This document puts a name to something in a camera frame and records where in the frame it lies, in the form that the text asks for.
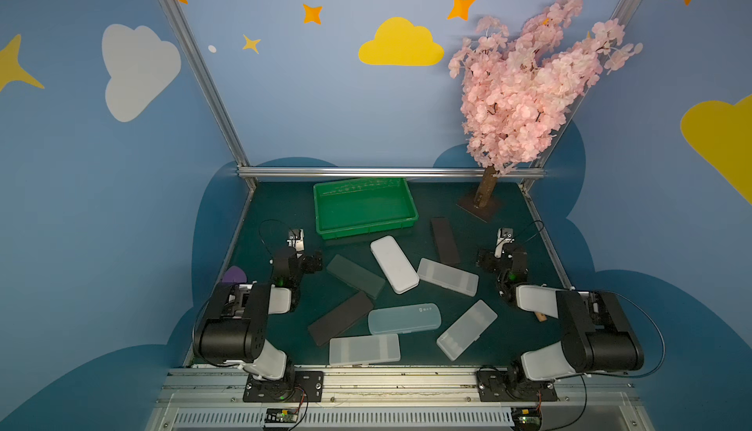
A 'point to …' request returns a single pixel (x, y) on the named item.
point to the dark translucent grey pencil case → (357, 276)
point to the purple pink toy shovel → (234, 274)
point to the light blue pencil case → (404, 318)
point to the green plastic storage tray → (348, 208)
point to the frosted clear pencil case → (448, 276)
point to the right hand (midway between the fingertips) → (501, 247)
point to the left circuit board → (280, 417)
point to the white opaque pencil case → (395, 263)
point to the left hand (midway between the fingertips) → (304, 244)
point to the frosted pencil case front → (364, 350)
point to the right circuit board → (526, 418)
